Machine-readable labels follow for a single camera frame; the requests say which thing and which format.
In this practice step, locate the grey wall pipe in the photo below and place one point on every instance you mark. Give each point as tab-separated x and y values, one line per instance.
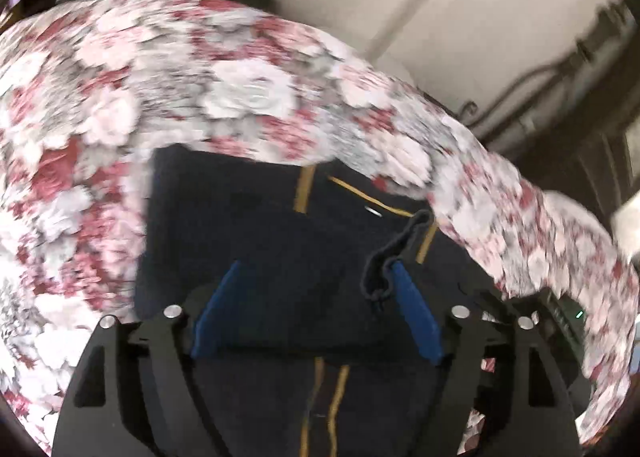
550	72

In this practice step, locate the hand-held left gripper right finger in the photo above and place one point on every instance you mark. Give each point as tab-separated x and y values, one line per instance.
416	312

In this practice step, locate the navy garment with yellow trim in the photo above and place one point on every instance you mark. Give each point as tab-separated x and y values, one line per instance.
280	237

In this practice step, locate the white object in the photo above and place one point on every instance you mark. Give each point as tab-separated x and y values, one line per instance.
626	232

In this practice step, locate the floral blanket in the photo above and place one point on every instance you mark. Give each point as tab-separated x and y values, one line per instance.
100	112

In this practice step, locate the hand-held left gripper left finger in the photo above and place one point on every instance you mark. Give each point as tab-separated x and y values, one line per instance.
216	312

